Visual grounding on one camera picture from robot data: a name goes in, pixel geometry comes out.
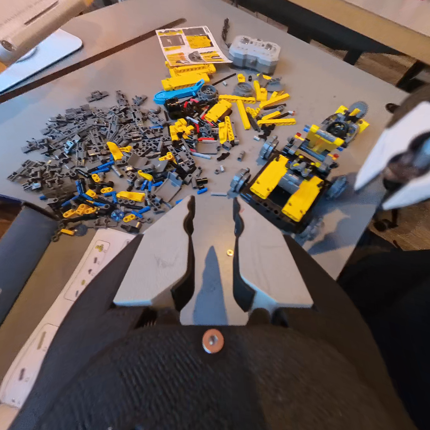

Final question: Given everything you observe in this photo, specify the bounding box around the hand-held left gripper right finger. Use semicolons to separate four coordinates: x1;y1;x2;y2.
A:
232;197;315;313

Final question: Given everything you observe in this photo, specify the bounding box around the pile of building bricks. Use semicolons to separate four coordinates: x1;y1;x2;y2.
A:
7;89;244;236

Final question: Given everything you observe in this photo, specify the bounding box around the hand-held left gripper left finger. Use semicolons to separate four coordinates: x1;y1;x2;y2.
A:
113;196;197;308

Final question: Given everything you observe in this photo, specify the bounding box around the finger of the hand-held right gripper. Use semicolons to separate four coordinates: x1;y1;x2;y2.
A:
354;102;430;193
381;174;430;211

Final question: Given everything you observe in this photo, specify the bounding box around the group of long yellow beams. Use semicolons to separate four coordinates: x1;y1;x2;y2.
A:
218;72;298;132

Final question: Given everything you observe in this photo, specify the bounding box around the black office chair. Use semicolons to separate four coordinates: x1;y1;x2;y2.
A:
370;202;430;236

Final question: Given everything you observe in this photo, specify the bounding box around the small sticker sheet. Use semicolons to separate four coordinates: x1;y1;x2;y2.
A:
155;25;233;67

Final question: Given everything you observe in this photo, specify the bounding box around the person's dark top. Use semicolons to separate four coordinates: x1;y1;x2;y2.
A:
336;228;430;430

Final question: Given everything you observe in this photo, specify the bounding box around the yellow rectangular panel piece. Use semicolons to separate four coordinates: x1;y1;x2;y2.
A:
204;99;233;124

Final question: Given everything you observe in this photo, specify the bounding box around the grey hub block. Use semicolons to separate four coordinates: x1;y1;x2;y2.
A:
228;34;283;74

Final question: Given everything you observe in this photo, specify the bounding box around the grey curved panel piece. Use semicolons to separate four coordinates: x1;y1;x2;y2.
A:
161;171;184;199

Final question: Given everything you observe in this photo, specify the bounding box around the dark grey cardboard box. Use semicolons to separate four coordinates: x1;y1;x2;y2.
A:
0;198;60;324

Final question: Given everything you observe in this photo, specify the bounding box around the instruction sheet display stand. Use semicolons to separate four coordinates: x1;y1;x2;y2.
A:
0;0;83;95

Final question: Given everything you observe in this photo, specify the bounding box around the white building instruction booklet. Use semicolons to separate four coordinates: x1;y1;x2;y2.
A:
0;230;143;410

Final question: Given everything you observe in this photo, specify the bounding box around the yellow black brick vehicle model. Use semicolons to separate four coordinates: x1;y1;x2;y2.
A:
228;101;371;236

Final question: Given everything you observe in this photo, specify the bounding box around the yellow blue beam assembly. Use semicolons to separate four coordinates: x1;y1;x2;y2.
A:
153;62;218;105

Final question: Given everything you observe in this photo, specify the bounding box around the grey gear wheel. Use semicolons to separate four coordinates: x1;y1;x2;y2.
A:
233;82;256;99

